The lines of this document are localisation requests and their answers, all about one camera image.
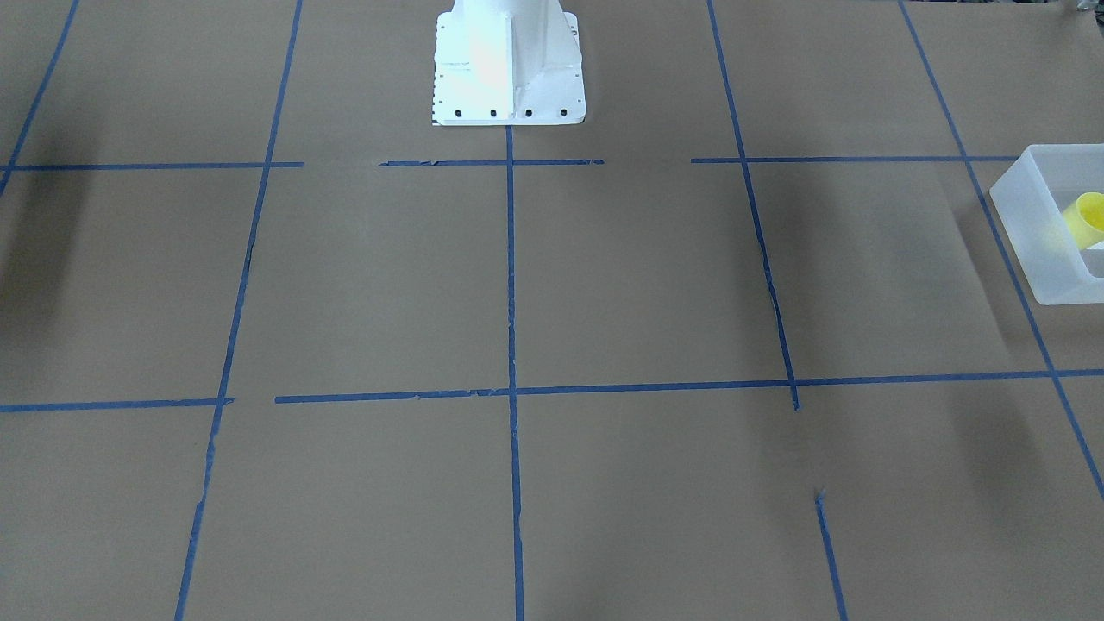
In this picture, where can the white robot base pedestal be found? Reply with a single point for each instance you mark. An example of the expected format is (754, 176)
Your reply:
(508, 63)

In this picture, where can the translucent white plastic box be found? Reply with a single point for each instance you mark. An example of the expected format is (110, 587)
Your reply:
(1030, 198)

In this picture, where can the yellow plastic cup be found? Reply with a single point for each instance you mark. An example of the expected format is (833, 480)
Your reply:
(1083, 219)

